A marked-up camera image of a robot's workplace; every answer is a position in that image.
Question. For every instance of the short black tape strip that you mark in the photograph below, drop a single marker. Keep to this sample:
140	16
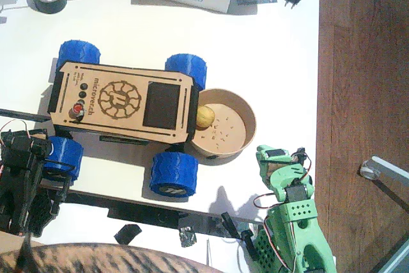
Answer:
25	114

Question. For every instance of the grey metal bar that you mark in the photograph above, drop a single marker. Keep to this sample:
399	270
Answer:
399	261

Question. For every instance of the round brown paper bowl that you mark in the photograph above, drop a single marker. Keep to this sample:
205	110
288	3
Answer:
230	132

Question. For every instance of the crumpled black tape piece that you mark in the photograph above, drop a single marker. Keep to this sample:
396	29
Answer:
187	238

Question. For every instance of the yellow lemon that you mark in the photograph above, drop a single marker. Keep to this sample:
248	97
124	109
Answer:
206	117

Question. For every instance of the wooden rover with blue wheels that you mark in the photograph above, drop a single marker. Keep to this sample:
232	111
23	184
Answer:
128	122

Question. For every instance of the black table clamp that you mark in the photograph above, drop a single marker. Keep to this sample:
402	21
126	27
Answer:
230	225
250	247

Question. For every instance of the flat black tape piece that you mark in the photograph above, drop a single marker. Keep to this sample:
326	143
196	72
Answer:
128	234

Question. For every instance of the striped brown fabric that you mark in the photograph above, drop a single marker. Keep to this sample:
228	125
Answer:
96	260

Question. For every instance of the grey metal leg with caster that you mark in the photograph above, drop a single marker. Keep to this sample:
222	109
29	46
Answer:
386	167

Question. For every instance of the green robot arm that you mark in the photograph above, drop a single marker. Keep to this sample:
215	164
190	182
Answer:
298	212

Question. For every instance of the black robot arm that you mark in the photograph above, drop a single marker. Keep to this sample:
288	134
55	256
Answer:
19	190

